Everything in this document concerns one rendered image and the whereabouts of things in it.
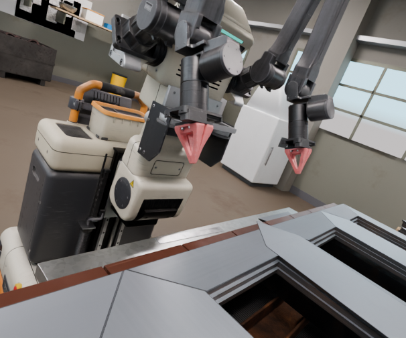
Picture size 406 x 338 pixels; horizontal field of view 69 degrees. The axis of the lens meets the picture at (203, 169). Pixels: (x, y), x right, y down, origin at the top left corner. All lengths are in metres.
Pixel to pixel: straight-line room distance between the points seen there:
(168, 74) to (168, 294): 0.60
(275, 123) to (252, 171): 0.75
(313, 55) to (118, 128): 0.73
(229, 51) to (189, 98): 0.11
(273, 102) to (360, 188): 1.70
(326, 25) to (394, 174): 3.72
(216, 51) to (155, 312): 0.42
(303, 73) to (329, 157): 3.93
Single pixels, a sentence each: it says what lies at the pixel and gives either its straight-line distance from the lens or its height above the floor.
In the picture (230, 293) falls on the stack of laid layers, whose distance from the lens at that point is 0.55.
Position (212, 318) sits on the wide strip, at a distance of 0.45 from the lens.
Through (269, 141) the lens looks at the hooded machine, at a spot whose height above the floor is 0.71.
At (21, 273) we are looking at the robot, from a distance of 1.34.
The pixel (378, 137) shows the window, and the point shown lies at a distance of 4.65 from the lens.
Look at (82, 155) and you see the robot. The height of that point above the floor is 0.76.
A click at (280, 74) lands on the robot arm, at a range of 1.04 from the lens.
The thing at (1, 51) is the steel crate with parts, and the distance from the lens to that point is 6.44.
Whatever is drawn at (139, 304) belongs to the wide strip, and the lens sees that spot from 0.43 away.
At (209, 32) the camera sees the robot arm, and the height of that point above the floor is 1.23.
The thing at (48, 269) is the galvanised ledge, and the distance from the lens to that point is 0.72.
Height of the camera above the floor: 1.14
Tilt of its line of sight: 15 degrees down
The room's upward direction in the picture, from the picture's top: 21 degrees clockwise
